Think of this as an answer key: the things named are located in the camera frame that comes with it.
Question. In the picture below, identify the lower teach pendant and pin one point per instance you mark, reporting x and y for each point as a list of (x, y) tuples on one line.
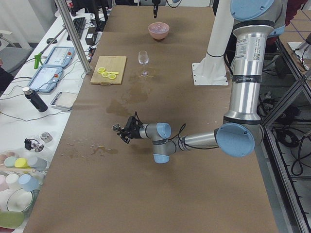
[(46, 79)]

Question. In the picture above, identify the yellow cup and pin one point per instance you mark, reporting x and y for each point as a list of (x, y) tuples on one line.
[(21, 163)]

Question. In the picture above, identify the lemon slice near handle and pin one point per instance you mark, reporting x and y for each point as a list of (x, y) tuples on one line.
[(112, 76)]

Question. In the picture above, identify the steel double jigger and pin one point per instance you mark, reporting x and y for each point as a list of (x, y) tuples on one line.
[(116, 127)]

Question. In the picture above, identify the green clamp tool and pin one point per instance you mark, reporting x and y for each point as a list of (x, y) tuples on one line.
[(37, 60)]

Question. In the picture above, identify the blue cup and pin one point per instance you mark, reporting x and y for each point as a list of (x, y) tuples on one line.
[(28, 182)]

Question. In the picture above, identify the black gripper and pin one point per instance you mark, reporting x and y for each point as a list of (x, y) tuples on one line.
[(136, 132)]

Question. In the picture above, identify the person in red sweater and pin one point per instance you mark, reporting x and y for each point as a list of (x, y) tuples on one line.
[(292, 7)]

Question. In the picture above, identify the clear wine glass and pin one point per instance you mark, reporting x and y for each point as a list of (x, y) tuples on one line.
[(143, 59)]

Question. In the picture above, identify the middle lemon slice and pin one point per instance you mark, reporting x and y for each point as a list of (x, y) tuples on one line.
[(105, 74)]

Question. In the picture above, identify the lemon slice far end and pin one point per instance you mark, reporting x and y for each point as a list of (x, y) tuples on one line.
[(101, 70)]

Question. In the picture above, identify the glass oil dispenser bottle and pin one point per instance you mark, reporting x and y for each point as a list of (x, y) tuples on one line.
[(33, 144)]

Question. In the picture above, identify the upper teach pendant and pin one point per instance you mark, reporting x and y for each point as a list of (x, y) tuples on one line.
[(60, 56)]

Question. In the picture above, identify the small steel cup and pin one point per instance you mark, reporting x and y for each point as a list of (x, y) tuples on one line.
[(46, 137)]

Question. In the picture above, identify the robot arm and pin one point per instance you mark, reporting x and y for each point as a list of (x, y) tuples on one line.
[(156, 3), (252, 22)]

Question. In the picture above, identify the black keyboard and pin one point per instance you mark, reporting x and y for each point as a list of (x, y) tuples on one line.
[(79, 24)]

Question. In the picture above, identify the pink bowl of ice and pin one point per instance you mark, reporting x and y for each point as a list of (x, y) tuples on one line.
[(158, 30)]

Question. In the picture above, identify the teach pendant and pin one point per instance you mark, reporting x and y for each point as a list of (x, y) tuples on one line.
[(60, 56), (46, 79)]

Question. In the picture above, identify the black thermos bottle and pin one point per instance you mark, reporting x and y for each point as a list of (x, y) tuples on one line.
[(34, 99)]

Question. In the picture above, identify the bamboo cutting board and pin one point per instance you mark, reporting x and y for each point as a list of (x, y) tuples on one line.
[(111, 63)]

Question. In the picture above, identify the grey cup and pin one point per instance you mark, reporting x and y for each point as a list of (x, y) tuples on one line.
[(37, 163)]

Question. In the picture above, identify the aluminium frame post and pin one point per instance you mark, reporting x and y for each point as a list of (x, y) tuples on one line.
[(68, 22)]

